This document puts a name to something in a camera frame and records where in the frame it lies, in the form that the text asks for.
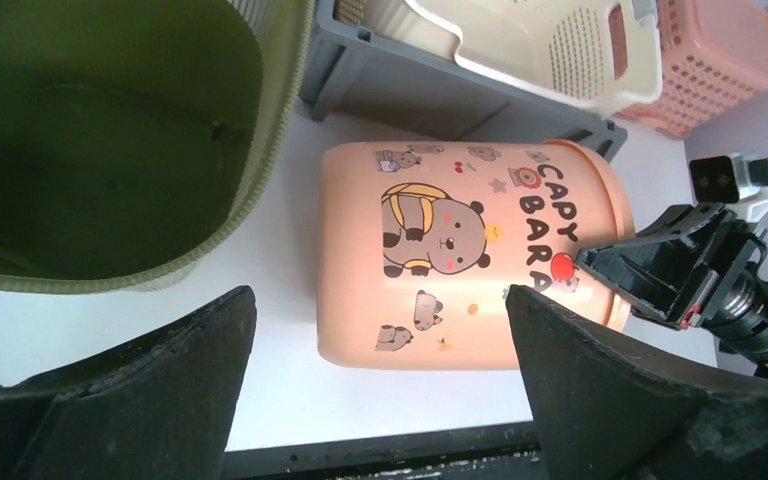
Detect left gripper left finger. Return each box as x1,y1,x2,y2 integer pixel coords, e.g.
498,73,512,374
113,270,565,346
0,286,257,479

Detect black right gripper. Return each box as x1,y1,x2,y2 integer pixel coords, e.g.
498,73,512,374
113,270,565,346
576,203,768,365

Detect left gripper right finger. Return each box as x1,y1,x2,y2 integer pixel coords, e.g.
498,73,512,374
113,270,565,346
506,285,768,479

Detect pink perforated plastic basket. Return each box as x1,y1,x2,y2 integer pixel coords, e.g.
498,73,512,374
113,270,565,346
618,0,768,138

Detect orange plastic bucket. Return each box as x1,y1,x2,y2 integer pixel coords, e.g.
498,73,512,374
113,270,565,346
316,140,634,371

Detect green perforated waste bin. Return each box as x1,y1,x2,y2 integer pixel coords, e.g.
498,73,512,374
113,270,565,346
0,1,315,294

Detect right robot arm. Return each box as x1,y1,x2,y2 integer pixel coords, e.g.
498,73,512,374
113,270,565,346
576,203,768,379

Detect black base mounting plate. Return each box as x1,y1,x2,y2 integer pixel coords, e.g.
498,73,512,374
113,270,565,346
220,422,549,479

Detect cream perforated plastic basket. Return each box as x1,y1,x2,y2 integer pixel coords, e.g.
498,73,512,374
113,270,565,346
334,0,665,119

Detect grey plastic storage bin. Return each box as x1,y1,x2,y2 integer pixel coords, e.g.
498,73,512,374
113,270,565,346
300,1,628,160

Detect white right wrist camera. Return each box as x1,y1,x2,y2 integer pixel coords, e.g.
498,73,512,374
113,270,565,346
688,151,768,224

